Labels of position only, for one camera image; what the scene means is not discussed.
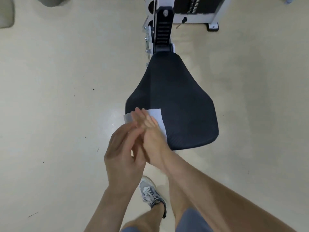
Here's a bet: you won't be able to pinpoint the cream white storage box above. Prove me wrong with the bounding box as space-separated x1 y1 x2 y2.
0 0 15 29

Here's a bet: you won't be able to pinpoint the person's right leg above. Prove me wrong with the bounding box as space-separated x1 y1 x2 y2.
169 177 201 223

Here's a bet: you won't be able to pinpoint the black padded seat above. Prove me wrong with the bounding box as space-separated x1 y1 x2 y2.
125 51 220 151

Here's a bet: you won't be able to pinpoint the person's left sneaker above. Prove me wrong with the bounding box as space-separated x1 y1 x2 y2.
139 176 167 219

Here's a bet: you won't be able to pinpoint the trash bin with black bag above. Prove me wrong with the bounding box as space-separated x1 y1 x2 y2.
36 0 66 8

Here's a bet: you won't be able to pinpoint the person's right forearm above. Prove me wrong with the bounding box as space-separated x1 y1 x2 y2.
159 151 298 232

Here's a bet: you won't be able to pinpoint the black weight stack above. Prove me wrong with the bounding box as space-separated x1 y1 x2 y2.
173 0 226 15

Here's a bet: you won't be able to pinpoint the blue denim shorts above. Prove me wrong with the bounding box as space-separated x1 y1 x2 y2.
120 208 214 232

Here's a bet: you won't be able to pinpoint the white gym machine frame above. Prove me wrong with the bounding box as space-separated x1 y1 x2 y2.
125 0 236 151

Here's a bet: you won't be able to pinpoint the person's left hand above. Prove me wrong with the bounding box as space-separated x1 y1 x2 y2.
104 122 147 190

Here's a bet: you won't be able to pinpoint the white cleaning wipe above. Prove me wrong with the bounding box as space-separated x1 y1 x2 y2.
123 108 167 141

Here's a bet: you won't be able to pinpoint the person's left forearm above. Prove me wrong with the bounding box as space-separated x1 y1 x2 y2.
83 183 141 232

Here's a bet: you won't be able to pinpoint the person's right hand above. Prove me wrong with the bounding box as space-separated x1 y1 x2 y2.
131 106 175 168

